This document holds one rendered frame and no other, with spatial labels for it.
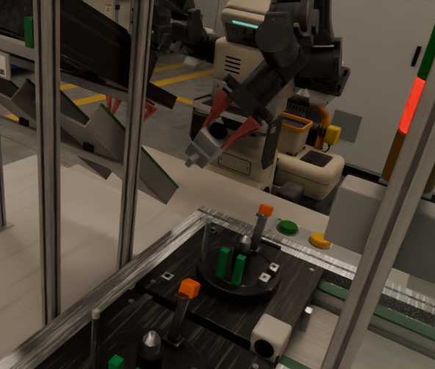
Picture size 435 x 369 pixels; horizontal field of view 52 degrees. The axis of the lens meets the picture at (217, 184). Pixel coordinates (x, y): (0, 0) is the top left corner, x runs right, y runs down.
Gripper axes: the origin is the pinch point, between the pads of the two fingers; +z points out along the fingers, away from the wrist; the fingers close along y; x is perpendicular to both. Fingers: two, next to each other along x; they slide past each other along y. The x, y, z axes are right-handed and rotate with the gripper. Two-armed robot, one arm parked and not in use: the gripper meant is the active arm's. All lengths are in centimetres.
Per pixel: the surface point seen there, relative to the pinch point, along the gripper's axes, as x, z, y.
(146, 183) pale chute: 0.8, 14.7, -3.4
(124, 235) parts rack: -3.5, 22.7, 1.0
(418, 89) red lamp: -34.1, -16.9, 16.3
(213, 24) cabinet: 737, -117, -268
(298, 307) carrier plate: -6.6, 9.9, 29.1
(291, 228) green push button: 14.4, 3.3, 21.8
